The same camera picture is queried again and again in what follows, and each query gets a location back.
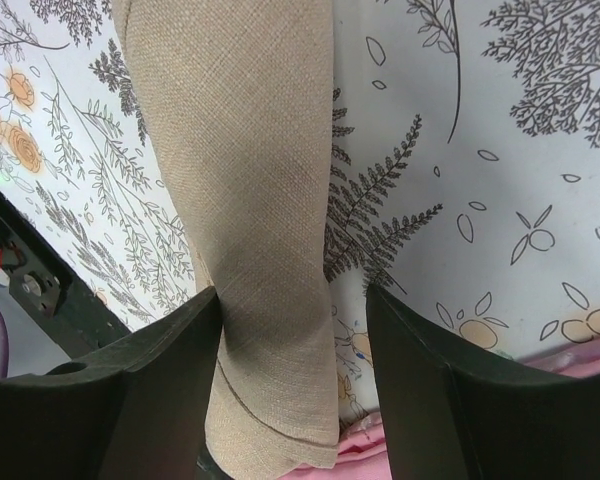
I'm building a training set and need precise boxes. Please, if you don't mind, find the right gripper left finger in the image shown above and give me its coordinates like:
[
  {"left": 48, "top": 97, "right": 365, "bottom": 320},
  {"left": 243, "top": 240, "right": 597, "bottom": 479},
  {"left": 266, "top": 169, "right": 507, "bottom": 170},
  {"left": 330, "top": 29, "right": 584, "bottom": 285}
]
[{"left": 0, "top": 287, "right": 222, "bottom": 480}]

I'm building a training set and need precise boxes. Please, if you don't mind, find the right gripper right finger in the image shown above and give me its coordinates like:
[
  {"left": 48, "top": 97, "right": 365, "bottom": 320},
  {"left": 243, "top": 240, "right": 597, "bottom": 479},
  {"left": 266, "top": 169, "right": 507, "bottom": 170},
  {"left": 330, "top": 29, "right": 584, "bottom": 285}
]
[{"left": 366, "top": 286, "right": 600, "bottom": 479}]

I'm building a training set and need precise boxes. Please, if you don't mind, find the beige cloth napkin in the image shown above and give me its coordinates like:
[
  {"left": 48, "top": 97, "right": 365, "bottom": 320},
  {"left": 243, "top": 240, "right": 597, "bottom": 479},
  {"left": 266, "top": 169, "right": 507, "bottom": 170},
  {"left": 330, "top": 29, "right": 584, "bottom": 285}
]
[{"left": 112, "top": 1, "right": 339, "bottom": 479}]

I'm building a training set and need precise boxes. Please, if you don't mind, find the pink placemat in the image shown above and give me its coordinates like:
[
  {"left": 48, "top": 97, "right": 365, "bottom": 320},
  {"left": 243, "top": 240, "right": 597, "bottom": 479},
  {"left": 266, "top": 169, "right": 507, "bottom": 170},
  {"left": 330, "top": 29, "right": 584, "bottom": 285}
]
[{"left": 284, "top": 339, "right": 600, "bottom": 480}]

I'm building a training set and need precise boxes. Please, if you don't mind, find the floral tablecloth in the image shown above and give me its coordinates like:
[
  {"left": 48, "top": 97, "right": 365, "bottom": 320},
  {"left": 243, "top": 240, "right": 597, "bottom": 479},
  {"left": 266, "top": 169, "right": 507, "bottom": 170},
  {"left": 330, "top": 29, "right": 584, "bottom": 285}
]
[{"left": 0, "top": 1, "right": 600, "bottom": 422}]

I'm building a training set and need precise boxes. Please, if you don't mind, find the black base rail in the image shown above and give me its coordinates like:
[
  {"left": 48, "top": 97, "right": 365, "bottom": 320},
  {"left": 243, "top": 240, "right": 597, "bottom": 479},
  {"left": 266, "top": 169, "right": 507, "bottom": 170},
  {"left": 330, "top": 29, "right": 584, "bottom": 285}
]
[{"left": 0, "top": 193, "right": 130, "bottom": 358}]

